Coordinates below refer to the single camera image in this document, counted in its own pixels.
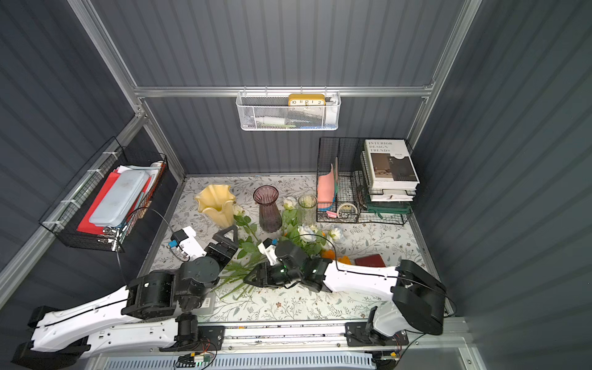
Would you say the red notebook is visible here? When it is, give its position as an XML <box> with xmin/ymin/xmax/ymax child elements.
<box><xmin>355</xmin><ymin>254</ymin><xmax>386</xmax><ymax>268</ymax></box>

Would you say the tape roll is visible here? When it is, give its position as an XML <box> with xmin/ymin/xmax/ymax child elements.
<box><xmin>336</xmin><ymin>202</ymin><xmax>359</xmax><ymax>220</ymax></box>

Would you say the white wire wall basket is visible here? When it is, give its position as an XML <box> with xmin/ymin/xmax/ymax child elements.
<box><xmin>235</xmin><ymin>89</ymin><xmax>342</xmax><ymax>131</ymax></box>

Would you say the yellow wavy vase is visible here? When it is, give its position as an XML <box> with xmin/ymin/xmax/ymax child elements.
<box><xmin>194</xmin><ymin>184</ymin><xmax>236</xmax><ymax>229</ymax></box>

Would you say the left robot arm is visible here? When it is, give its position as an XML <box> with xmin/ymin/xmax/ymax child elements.
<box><xmin>12</xmin><ymin>225</ymin><xmax>239</xmax><ymax>369</ymax></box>

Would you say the interior design trends book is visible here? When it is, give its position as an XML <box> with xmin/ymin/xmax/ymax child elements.
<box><xmin>364</xmin><ymin>139</ymin><xmax>420</xmax><ymax>191</ymax></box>

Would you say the purple ribbed glass vase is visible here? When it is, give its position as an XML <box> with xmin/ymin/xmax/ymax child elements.
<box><xmin>253</xmin><ymin>185</ymin><xmax>282</xmax><ymax>233</ymax></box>

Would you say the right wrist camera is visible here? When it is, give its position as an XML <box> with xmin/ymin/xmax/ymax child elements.
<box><xmin>257</xmin><ymin>238</ymin><xmax>278</xmax><ymax>266</ymax></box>

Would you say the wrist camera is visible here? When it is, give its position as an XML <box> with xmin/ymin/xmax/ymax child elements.
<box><xmin>168</xmin><ymin>226</ymin><xmax>206</xmax><ymax>262</ymax></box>
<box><xmin>257</xmin><ymin>238</ymin><xmax>278</xmax><ymax>266</ymax></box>

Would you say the pink folder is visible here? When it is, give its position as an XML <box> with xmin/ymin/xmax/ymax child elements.
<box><xmin>317</xmin><ymin>164</ymin><xmax>335</xmax><ymax>211</ymax></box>

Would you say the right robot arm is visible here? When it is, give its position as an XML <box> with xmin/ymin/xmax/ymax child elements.
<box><xmin>243</xmin><ymin>239</ymin><xmax>447</xmax><ymax>346</ymax></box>

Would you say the black wire desk organizer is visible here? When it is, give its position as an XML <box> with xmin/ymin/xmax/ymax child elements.
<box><xmin>316</xmin><ymin>137</ymin><xmax>413</xmax><ymax>226</ymax></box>

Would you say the red folder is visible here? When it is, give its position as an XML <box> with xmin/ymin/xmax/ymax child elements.
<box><xmin>76</xmin><ymin>171</ymin><xmax>150</xmax><ymax>235</ymax></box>

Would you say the black wire side basket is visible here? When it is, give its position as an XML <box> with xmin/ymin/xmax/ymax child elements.
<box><xmin>40</xmin><ymin>140</ymin><xmax>168</xmax><ymax>252</ymax></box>

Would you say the floral table mat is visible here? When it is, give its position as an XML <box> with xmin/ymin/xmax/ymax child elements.
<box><xmin>146</xmin><ymin>174</ymin><xmax>436</xmax><ymax>322</ymax></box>

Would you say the pile of flowers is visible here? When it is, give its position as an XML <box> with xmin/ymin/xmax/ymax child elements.
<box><xmin>216</xmin><ymin>194</ymin><xmax>344</xmax><ymax>298</ymax></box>

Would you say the clear glass vase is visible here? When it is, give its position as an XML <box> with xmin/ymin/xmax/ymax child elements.
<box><xmin>298</xmin><ymin>194</ymin><xmax>318</xmax><ymax>226</ymax></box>

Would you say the white plastic case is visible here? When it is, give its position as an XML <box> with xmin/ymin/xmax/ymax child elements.
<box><xmin>89</xmin><ymin>170</ymin><xmax>149</xmax><ymax>228</ymax></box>

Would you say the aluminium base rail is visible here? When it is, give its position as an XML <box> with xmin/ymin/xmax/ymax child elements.
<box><xmin>87</xmin><ymin>318</ymin><xmax>482</xmax><ymax>370</ymax></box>

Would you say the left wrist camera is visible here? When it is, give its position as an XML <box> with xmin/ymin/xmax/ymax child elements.
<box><xmin>168</xmin><ymin>226</ymin><xmax>206</xmax><ymax>262</ymax></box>

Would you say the yellow clock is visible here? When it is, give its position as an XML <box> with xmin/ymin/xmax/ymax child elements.
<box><xmin>288</xmin><ymin>93</ymin><xmax>327</xmax><ymax>107</ymax></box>

